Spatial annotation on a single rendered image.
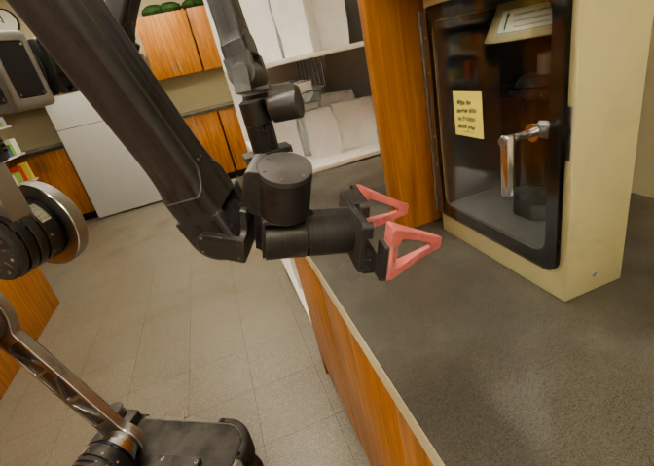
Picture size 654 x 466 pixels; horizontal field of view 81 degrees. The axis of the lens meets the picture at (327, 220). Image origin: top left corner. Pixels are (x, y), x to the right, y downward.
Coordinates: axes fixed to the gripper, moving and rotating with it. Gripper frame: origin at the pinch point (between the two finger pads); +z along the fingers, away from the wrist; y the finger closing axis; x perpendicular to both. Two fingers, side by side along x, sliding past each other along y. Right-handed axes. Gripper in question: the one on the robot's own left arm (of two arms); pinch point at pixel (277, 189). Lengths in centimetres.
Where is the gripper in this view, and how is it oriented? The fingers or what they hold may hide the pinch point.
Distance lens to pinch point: 86.9
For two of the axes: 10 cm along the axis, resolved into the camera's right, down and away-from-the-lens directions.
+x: -3.1, -3.2, 8.9
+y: 9.2, -3.2, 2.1
